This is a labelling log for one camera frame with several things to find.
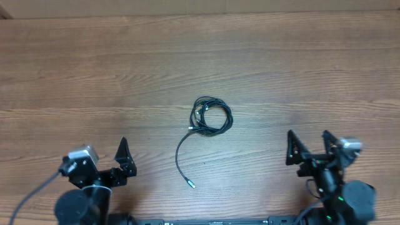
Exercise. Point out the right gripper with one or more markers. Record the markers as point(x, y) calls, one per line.
point(312, 160)

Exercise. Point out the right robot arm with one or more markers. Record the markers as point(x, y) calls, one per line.
point(339, 202)

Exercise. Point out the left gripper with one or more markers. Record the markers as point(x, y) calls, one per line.
point(119, 177)

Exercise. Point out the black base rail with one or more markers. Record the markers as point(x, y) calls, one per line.
point(271, 220)

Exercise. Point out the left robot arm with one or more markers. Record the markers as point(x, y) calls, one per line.
point(89, 202)

